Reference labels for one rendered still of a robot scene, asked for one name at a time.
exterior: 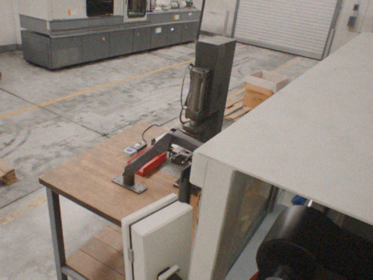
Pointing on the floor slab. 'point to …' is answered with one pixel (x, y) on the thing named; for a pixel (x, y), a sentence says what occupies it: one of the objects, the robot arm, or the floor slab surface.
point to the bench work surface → (103, 203)
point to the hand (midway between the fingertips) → (215, 185)
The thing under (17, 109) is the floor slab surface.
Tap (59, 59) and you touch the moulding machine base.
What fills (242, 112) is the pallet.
